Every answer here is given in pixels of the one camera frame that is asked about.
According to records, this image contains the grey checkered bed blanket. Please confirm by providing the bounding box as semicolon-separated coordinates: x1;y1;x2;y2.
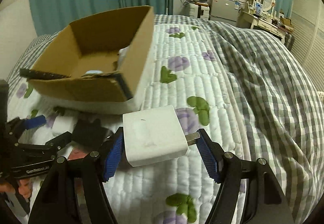
6;14;324;224

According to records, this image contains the operator hand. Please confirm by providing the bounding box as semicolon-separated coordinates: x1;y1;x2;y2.
0;178;34;200

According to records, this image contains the white floral quilted mat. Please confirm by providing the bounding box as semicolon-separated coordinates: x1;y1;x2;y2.
8;23;247;223

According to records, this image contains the black small object on bed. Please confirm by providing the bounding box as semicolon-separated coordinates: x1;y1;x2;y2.
71;119;113;150

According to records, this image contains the white dressing table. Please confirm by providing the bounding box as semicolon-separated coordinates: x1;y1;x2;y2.
237;9;286;44

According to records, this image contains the white suitcase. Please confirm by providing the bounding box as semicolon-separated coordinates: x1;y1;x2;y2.
185;3;210;20

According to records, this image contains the silver mini fridge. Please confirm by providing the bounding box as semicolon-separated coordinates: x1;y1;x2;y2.
210;0;239;22

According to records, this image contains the white louvered wardrobe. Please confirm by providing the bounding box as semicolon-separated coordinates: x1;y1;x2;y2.
291;0;323;92

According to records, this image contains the brown cardboard box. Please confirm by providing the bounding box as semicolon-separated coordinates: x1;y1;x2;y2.
19;5;154;115

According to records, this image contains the white charger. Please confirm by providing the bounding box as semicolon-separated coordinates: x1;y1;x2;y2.
52;116;77;137
123;105;200;167

